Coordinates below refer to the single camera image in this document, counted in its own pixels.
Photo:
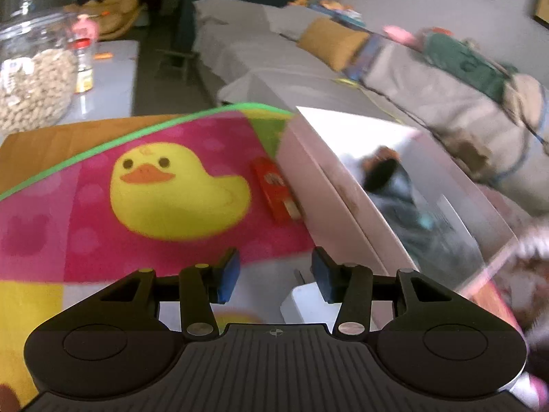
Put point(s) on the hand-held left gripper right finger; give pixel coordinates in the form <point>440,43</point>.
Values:
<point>324,279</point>

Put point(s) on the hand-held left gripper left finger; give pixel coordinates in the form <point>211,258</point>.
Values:
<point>229,277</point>

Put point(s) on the white box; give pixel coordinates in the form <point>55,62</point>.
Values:
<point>304,304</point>

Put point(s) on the red cardboard box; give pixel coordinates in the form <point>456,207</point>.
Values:
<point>270,180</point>

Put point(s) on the floral pink blanket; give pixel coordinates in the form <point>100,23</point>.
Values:
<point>534,244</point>

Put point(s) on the colourful cartoon play mat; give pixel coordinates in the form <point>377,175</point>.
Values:
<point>85,223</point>

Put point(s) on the green cushion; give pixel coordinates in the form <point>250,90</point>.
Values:
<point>467,64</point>

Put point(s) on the pink plush toy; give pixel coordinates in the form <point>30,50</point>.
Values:
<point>401,35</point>

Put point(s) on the yellow cushion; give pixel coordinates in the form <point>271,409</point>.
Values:
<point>332,43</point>

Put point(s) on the grey sofa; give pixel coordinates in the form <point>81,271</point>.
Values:
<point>266,64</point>

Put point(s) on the small jar with red lid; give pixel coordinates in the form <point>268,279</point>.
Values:
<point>83,73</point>

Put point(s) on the orange marker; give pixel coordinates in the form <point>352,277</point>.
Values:
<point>104,56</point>

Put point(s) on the glass jar of peanuts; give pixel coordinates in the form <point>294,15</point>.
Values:
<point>34,90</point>

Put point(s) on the pink plastic toy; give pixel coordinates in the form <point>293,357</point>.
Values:
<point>85,25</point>

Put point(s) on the framed wall picture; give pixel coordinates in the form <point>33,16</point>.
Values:
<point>542,6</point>

